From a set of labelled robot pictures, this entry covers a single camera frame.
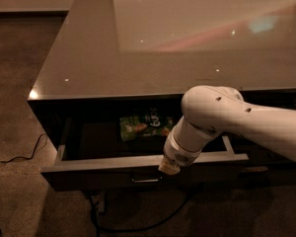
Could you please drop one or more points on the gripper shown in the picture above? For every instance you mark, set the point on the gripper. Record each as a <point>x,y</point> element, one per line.
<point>178,154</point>

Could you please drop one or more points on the drawer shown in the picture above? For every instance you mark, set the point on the drawer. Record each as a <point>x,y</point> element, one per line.
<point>90,156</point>

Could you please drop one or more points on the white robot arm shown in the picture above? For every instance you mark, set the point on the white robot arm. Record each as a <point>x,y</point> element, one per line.
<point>209,111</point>

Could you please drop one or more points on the dark cabinet with glossy top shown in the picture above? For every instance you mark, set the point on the dark cabinet with glossy top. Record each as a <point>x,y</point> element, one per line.
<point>137,58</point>

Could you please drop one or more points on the green snack bag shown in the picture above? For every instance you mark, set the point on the green snack bag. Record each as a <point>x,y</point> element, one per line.
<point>136,127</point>

